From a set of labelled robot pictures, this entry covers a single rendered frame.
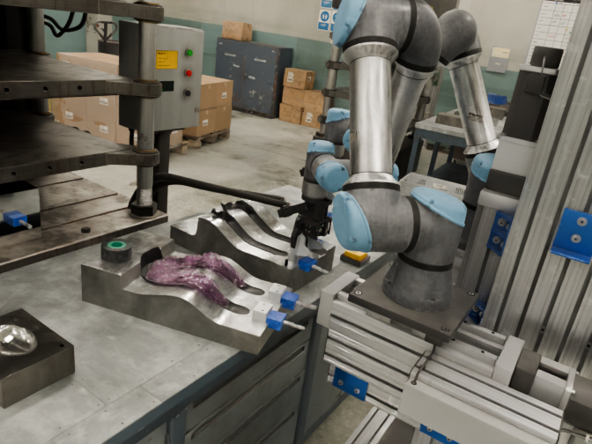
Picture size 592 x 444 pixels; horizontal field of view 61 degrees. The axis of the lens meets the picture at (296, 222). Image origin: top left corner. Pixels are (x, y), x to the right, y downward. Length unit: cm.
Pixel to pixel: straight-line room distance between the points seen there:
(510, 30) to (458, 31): 623
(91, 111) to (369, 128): 491
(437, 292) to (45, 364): 80
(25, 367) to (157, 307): 34
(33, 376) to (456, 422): 81
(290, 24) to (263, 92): 119
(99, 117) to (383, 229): 490
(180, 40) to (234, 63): 664
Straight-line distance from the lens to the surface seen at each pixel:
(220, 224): 163
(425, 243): 103
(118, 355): 126
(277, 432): 187
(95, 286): 142
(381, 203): 98
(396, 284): 108
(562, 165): 114
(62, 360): 119
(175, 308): 130
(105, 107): 562
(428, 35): 115
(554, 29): 765
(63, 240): 184
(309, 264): 149
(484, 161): 151
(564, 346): 126
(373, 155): 101
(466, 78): 160
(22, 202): 179
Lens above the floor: 156
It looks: 22 degrees down
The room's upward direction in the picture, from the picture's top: 8 degrees clockwise
